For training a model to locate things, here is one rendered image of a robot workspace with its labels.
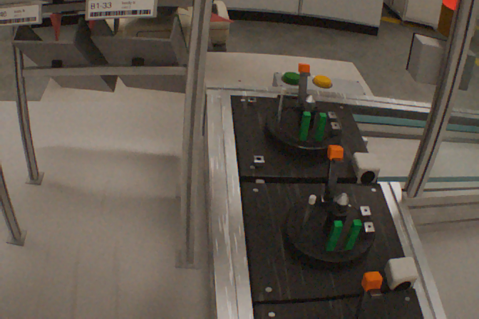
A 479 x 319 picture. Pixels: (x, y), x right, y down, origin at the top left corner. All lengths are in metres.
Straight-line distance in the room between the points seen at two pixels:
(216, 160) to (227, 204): 0.10
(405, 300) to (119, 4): 0.53
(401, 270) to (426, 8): 4.60
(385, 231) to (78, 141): 0.65
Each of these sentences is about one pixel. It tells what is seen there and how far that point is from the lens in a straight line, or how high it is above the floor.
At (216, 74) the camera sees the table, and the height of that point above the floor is 0.86.
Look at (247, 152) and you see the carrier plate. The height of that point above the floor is 0.97.
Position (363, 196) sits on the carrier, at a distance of 0.79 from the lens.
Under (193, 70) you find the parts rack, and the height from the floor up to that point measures 1.20.
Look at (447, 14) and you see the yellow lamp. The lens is 0.72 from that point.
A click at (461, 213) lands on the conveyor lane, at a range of 0.96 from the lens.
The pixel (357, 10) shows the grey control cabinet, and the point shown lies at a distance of 4.20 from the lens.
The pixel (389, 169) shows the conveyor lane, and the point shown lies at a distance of 0.96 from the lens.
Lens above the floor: 1.46
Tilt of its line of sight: 35 degrees down
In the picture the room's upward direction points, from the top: 7 degrees clockwise
